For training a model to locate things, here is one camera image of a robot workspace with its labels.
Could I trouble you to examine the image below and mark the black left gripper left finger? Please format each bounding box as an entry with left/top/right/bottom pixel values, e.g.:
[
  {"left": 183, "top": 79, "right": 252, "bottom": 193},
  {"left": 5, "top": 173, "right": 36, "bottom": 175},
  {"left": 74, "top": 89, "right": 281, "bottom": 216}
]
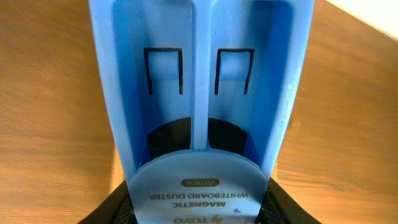
[{"left": 78, "top": 181, "right": 137, "bottom": 224}]

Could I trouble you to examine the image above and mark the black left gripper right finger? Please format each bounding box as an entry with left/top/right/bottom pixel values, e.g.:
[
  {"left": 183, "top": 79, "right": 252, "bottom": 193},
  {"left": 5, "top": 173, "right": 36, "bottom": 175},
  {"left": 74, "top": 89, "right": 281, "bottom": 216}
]
[{"left": 254, "top": 178, "right": 320, "bottom": 224}]

